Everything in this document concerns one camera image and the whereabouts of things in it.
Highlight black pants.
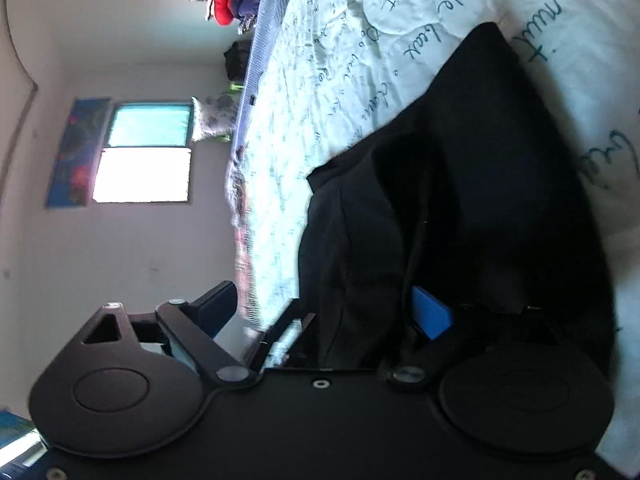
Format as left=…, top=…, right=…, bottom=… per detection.
left=298, top=23, right=614, bottom=408

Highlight floral patchwork blanket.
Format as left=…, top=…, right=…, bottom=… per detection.
left=226, top=146, right=262, bottom=327

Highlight colourful floral poster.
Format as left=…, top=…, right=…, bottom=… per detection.
left=46, top=98, right=112, bottom=209

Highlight green-framed window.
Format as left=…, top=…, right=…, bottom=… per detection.
left=92, top=101, right=193, bottom=204

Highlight floral white pillow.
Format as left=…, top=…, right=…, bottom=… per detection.
left=191, top=93, right=239, bottom=142

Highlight green plastic stool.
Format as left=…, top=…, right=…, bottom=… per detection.
left=217, top=81, right=244, bottom=140

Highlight white script-print quilt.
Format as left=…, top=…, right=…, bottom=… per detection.
left=242, top=0, right=639, bottom=476

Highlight black bag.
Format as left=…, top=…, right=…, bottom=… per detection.
left=224, top=39, right=252, bottom=81

